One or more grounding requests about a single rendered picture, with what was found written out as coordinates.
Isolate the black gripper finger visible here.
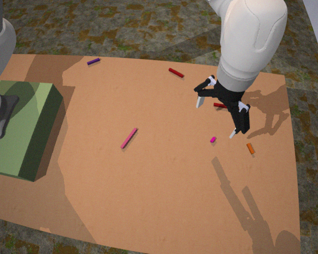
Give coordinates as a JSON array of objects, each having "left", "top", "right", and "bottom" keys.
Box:
[
  {"left": 224, "top": 100, "right": 250, "bottom": 138},
  {"left": 194, "top": 75, "right": 220, "bottom": 108}
]

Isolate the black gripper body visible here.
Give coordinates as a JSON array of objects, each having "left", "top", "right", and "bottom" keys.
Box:
[{"left": 214, "top": 80, "right": 245, "bottom": 107}]

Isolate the pink rod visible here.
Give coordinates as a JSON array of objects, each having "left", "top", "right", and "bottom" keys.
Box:
[{"left": 121, "top": 128, "right": 137, "bottom": 149}]

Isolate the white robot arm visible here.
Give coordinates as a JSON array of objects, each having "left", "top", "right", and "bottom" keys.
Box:
[{"left": 0, "top": 0, "right": 288, "bottom": 139}]

